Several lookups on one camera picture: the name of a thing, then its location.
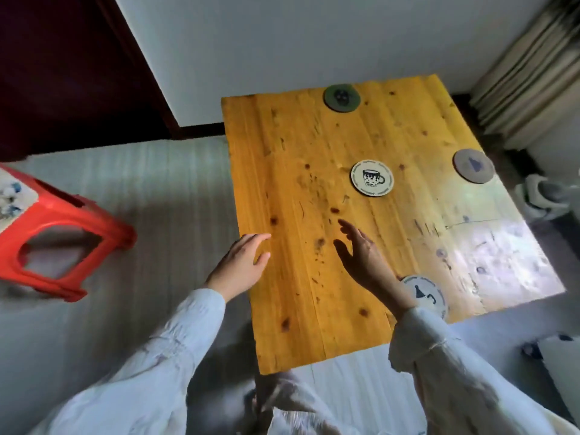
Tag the person's right hand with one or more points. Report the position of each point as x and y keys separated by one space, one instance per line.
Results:
x=369 y=267

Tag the person's left hand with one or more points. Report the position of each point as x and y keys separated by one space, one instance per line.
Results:
x=235 y=271

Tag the person's right thumb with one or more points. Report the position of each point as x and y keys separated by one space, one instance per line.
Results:
x=343 y=251

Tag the person's left thumb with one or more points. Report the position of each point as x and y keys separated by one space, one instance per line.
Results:
x=263 y=259

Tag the person's left forearm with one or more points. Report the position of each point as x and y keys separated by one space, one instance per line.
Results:
x=149 y=371

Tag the person's right forearm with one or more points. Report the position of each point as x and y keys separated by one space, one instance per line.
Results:
x=457 y=380

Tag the white coaster with cup print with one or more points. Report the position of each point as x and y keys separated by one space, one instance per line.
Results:
x=372 y=178

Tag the white coaster with dark print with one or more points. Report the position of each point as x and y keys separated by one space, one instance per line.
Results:
x=430 y=292

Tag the person's white clothing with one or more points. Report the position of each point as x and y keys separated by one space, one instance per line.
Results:
x=290 y=407

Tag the green round coaster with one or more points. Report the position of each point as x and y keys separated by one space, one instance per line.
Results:
x=342 y=98

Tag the grey coaster with blue print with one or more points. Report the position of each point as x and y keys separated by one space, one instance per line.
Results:
x=473 y=166

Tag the red plastic stool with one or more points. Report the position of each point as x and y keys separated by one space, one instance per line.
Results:
x=68 y=212

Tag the white slippers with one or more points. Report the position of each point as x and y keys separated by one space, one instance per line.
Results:
x=543 y=197

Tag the white blue patterned stool cushion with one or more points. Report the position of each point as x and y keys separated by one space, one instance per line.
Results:
x=11 y=201

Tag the beige pleated curtain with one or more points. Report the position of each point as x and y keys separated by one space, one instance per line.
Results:
x=530 y=72

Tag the dark brown door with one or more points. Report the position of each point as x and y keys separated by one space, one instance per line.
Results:
x=68 y=72

